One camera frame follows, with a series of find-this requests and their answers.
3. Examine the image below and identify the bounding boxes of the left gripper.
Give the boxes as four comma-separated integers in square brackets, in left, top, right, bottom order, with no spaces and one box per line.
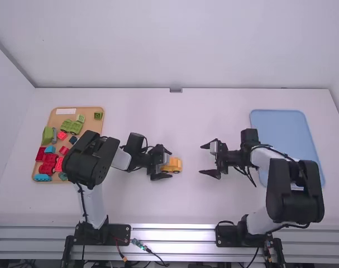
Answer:
[149,143,175,181]

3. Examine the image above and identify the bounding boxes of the pile of toy bricks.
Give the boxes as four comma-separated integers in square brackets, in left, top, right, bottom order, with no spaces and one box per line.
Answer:
[35,146,65,176]

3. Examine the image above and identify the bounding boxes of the tan tray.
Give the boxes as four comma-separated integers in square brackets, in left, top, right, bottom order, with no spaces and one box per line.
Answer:
[31,106,106,184]

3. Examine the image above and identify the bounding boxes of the yellow toy car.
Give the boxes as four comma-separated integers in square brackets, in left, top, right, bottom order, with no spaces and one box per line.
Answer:
[160,156,184,175]

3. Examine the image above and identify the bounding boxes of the blue mat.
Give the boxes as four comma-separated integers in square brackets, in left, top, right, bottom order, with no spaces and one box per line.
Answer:
[249,109,326,188]

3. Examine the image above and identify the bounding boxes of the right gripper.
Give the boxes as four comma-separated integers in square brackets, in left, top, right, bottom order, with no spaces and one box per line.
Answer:
[198,137,230,180]

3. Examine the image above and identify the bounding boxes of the silver rails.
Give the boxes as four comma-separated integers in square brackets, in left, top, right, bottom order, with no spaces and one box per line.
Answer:
[0,222,339,265]

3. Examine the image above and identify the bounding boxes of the green wheeled toy brick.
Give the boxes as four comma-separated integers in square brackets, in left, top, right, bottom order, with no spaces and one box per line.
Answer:
[59,119,84,136]

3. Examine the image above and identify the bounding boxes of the black cable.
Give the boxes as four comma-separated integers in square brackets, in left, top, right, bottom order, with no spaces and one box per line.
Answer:
[232,163,258,188]
[265,221,312,235]

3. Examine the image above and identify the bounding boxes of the olive green toy brick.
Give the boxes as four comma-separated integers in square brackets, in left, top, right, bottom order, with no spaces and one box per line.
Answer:
[41,126,58,146]

